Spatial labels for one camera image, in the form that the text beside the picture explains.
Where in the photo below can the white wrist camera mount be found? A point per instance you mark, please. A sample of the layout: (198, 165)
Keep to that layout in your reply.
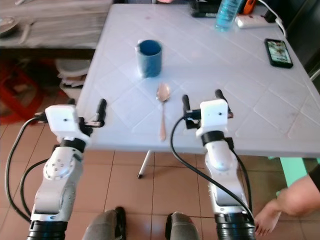
(214, 116)
(63, 121)

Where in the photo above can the green plastic stool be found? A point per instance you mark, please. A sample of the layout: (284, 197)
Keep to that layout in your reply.
(292, 170)

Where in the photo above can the grey right robot leg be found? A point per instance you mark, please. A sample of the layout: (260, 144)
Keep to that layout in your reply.
(182, 229)

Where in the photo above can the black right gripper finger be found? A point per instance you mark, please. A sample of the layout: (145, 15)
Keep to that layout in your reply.
(220, 94)
(186, 105)

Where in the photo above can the wooden bench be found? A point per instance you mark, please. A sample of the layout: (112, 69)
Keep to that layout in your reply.
(60, 27)

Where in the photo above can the round bowl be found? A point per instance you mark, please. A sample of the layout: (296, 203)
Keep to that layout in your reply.
(7, 26)

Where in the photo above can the blue ceramic mug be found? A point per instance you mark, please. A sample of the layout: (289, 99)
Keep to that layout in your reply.
(150, 61)

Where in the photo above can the person's bare hand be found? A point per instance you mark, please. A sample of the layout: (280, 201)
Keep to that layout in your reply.
(267, 217)

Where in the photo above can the orange object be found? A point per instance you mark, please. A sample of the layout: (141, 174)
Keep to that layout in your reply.
(248, 5)

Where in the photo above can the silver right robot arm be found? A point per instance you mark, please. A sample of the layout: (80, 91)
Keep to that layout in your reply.
(222, 170)

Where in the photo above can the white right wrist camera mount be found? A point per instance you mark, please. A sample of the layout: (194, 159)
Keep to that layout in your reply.
(214, 116)

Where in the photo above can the white plastic bin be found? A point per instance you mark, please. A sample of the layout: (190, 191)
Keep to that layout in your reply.
(72, 81)

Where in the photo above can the metal spoon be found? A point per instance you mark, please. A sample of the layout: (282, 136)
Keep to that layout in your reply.
(163, 94)

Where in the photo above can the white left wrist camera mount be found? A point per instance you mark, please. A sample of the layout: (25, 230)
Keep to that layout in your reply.
(63, 121)

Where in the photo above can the flat black device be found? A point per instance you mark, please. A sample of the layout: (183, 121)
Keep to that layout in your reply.
(204, 8)

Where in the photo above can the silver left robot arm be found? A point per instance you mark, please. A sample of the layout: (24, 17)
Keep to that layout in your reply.
(56, 175)

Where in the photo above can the white table leg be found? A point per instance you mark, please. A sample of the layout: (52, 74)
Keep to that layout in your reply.
(144, 165)

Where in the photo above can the black smartphone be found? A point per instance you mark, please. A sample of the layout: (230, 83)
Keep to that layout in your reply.
(278, 52)

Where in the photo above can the white power strip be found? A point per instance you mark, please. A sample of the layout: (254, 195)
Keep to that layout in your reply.
(254, 21)

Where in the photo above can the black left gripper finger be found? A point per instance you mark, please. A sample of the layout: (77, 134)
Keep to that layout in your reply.
(103, 110)
(71, 102)

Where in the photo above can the red plastic stool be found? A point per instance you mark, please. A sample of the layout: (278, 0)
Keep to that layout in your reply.
(16, 97)

